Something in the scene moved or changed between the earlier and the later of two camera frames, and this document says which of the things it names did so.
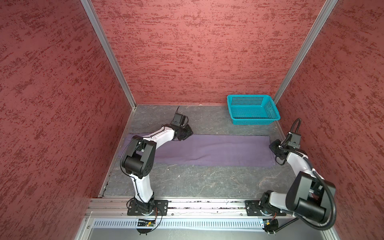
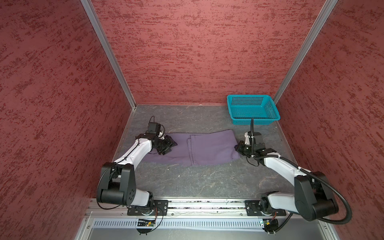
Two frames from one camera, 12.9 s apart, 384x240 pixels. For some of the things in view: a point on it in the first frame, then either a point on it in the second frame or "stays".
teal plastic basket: [253, 109] stays
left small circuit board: [143, 223] stays
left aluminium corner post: [91, 11] stays
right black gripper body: [276, 146] to [246, 149]
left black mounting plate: [155, 208] stays
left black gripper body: [185, 132] to [164, 145]
